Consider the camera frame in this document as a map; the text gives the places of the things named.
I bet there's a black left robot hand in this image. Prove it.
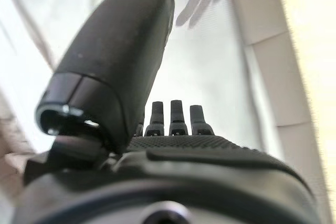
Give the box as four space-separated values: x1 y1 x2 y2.
12 0 322 224

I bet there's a bed with beige cover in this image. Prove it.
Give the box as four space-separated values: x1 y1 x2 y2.
0 0 287 156

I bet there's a beige upholstered bed frame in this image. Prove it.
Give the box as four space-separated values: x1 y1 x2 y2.
228 0 334 224

